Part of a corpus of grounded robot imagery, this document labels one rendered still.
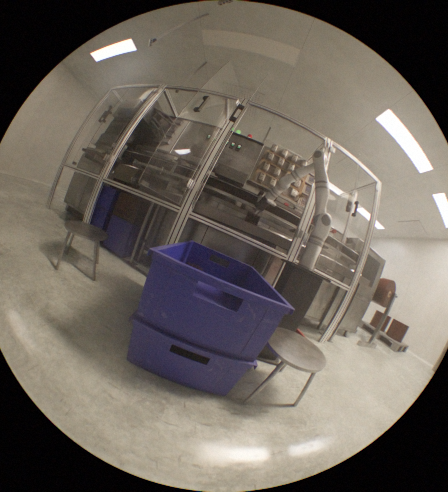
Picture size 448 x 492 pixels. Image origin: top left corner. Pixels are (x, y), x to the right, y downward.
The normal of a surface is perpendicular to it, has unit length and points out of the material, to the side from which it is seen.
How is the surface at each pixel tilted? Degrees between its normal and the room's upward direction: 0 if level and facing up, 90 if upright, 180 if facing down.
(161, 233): 90
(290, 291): 90
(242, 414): 0
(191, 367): 90
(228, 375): 90
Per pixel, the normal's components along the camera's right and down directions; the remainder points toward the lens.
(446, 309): -0.91, -0.40
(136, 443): 0.40, -0.91
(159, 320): 0.02, 0.07
